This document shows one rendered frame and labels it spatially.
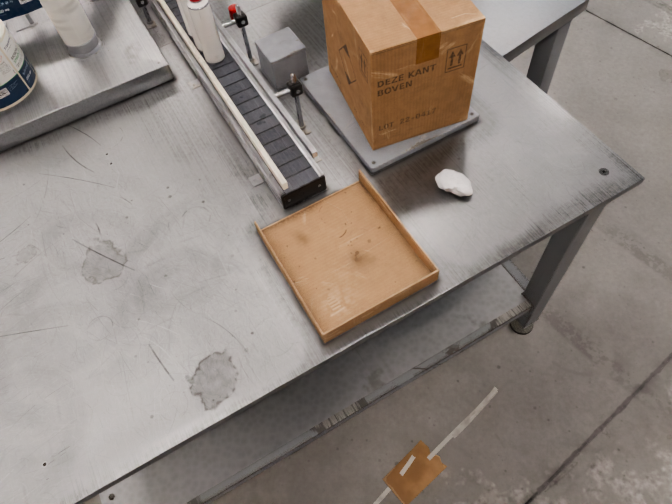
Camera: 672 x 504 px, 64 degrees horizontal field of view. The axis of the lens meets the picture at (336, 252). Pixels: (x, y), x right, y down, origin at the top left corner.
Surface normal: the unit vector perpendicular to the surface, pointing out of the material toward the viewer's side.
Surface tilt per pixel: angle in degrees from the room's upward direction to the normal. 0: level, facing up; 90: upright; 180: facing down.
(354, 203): 0
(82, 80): 0
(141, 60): 0
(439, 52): 90
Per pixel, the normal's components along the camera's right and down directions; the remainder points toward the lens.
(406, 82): 0.34, 0.79
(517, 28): -0.07, -0.52
